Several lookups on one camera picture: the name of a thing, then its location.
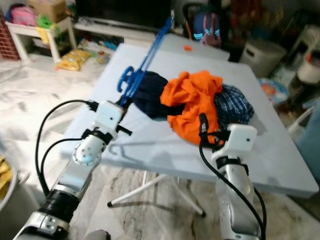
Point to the black television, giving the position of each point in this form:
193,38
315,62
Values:
120,14

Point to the light blue cushion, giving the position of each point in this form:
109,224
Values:
311,145

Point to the navy garment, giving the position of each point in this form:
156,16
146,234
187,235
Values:
152,97

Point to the blue plastic hanger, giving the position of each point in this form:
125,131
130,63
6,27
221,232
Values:
146,65

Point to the yellow toy bag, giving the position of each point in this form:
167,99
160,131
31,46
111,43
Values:
74,60

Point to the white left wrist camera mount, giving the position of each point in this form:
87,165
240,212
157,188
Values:
109,117

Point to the white television stand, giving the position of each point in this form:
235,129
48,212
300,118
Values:
120,35

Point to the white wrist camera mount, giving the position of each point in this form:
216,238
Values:
109,117
241,140

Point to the brown cardboard box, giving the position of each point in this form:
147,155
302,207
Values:
47,9

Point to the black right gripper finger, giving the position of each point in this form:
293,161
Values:
204,130

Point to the white small side table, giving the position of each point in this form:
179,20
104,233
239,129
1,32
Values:
30,30

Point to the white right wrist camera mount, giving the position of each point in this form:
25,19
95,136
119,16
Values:
241,140

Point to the yellow shirt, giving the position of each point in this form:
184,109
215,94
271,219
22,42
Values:
5,177

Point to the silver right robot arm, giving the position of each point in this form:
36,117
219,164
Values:
235,200

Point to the pink backpack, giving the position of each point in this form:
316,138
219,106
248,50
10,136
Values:
23,16

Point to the red brick pillar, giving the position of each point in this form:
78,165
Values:
7,42

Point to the orange printed shirt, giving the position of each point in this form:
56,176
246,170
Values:
190,100

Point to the grey robot leg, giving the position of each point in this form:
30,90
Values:
97,235

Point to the green plastic toy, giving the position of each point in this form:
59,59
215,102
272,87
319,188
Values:
46,22

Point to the grey plastic bucket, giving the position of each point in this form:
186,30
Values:
17,220

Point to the grey lidded bin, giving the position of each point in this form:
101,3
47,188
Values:
262,56

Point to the blue plaid shirt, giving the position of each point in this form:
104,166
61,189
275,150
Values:
235,105

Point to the dark backpack cyan stripes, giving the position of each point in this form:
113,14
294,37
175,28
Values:
207,27

